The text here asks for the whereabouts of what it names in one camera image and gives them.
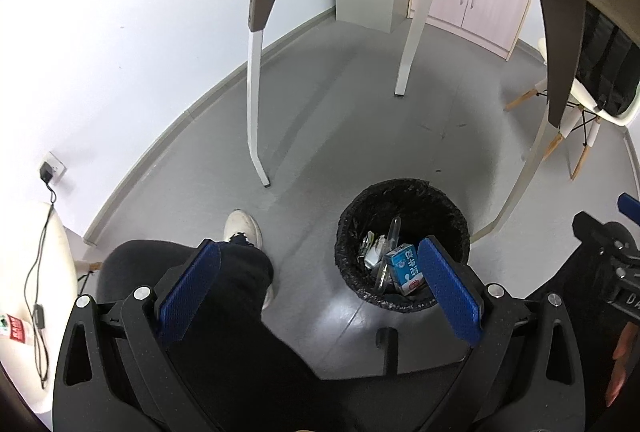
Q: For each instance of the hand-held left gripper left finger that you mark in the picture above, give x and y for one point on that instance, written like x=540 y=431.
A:
x=192 y=292

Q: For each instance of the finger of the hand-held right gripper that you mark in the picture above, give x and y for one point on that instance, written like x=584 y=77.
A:
x=600 y=234
x=631 y=209

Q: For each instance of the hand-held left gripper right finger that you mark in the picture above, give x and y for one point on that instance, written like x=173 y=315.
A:
x=447 y=287

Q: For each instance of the blue milk carton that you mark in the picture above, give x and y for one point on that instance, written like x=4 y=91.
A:
x=407 y=269

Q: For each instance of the clear plastic tube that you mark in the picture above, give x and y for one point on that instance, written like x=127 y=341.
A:
x=394 y=234

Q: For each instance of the black bagged trash bin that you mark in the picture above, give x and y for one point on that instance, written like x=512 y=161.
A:
x=365 y=207

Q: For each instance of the person's right hand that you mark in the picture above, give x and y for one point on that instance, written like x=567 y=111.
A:
x=625 y=362

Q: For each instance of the person's left leg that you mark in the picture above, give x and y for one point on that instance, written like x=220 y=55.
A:
x=240 y=297

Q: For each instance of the person's left white shoe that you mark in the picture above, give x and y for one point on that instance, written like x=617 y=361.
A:
x=242 y=224

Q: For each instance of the white chair with backpack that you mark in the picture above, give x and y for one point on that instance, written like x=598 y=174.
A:
x=582 y=94

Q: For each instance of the black backpack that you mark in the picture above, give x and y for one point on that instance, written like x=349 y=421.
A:
x=607 y=56

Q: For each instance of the white chair with wooden legs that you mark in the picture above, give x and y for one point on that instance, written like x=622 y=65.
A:
x=20 y=262

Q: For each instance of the red white packet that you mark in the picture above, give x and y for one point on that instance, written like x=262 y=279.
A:
x=17 y=329

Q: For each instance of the white wall socket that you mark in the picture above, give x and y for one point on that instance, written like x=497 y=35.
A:
x=56 y=164

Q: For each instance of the black wall charger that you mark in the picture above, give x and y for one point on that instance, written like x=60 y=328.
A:
x=46 y=173

